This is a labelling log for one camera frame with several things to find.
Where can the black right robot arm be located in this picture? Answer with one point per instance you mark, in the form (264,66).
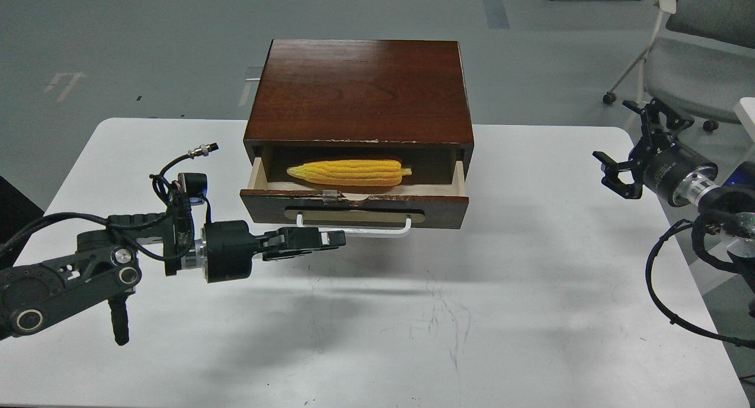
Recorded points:
(722,234)

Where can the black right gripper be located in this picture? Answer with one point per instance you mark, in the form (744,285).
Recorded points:
(671,166)

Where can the yellow corn cob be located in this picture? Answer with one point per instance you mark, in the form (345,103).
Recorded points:
(351,173)

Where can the wooden drawer with white handle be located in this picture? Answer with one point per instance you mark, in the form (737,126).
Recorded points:
(429,206)

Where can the dark wooden cabinet box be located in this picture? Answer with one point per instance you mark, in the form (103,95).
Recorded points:
(393,93)

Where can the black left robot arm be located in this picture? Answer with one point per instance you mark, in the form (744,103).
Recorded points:
(104,266)

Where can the grey office chair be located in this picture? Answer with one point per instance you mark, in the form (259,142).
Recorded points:
(699,59)

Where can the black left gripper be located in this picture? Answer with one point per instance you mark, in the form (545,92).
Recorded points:
(230,247)

